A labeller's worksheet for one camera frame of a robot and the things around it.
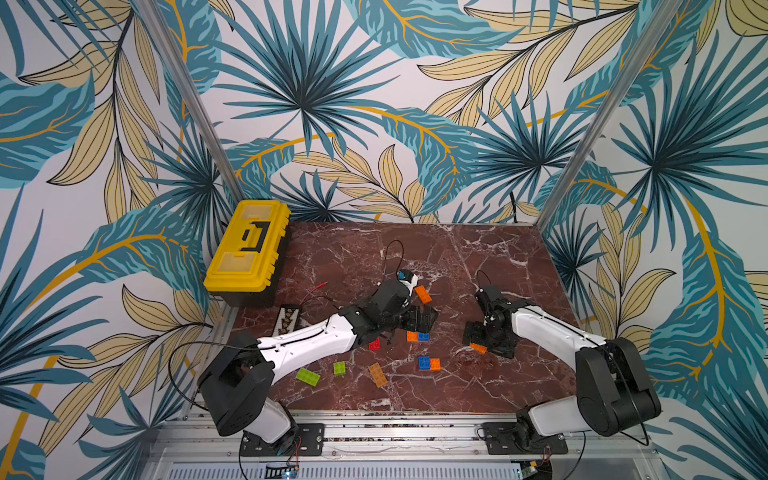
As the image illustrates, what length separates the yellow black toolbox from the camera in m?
0.86

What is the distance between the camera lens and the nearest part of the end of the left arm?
→ 0.72 m

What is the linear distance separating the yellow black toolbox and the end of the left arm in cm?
42
